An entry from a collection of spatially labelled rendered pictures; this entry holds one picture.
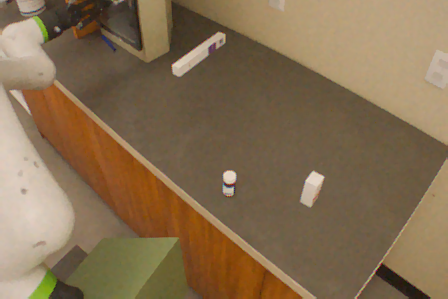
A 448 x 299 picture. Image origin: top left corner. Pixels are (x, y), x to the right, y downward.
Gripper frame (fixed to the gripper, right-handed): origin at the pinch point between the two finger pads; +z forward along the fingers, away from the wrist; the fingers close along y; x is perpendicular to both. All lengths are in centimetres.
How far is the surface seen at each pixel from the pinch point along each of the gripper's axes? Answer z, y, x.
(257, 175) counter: -7, -29, -73
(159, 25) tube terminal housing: 13.0, -13.0, -10.3
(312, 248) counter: -15, -31, -98
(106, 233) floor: -31, -120, 5
